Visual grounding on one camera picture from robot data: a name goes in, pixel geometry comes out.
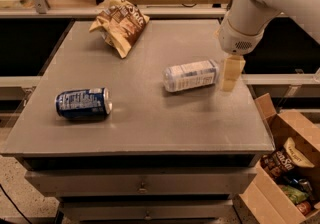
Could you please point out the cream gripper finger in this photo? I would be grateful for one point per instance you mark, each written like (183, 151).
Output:
(232, 69)

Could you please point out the clear blue-label plastic bottle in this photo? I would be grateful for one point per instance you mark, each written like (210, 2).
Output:
(191, 75)

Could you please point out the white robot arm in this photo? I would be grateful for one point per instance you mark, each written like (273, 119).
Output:
(243, 26)

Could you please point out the brown snack bag in box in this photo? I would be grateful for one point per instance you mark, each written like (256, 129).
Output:
(281, 161)

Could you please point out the brown chip bag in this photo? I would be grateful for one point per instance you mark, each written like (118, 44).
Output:
(120, 23)

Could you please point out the green snack bag in box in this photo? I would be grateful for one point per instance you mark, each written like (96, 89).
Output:
(296, 196)

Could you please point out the upper grey drawer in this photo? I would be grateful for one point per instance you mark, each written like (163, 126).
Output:
(149, 181)

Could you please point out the grey drawer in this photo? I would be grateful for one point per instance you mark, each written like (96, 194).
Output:
(149, 181)
(146, 210)

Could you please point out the open cardboard box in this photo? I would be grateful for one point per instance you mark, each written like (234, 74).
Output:
(263, 197)

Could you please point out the dark can in box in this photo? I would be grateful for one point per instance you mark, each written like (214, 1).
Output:
(302, 184)

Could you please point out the blue soda can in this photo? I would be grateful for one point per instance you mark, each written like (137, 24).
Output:
(84, 103)

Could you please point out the red can in box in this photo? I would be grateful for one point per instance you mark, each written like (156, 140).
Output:
(304, 207)

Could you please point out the lower grey drawer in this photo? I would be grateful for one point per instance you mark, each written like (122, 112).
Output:
(146, 210)

